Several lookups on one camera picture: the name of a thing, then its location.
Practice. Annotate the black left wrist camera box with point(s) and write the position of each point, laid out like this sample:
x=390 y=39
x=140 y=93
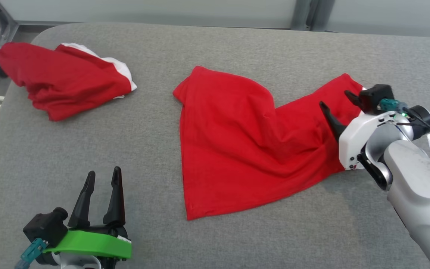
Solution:
x=45 y=226

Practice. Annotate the grey metal window frame post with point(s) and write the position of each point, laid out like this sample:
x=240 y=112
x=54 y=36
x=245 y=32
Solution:
x=304 y=15

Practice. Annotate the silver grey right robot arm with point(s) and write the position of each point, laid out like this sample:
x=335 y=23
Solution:
x=420 y=186

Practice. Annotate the red shorts with white trim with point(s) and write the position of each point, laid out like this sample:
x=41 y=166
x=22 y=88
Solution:
x=62 y=82

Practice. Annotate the red Bulls basketball jersey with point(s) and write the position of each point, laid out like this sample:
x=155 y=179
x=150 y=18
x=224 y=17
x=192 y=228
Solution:
x=237 y=142

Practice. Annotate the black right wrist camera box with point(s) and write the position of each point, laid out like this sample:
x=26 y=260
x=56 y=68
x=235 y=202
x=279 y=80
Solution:
x=375 y=95

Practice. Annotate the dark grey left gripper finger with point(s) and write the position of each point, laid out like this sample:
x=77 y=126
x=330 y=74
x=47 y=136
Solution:
x=117 y=201
x=82 y=205

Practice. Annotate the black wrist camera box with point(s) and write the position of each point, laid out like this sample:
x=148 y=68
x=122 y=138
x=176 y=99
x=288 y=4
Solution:
x=45 y=226
x=375 y=95

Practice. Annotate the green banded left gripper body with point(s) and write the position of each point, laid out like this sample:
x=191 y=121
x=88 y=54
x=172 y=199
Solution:
x=92 y=244

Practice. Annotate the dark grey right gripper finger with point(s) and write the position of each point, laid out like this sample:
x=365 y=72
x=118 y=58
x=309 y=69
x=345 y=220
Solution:
x=332 y=121
x=354 y=98

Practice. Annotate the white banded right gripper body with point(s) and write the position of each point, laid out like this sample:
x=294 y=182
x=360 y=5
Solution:
x=355 y=142

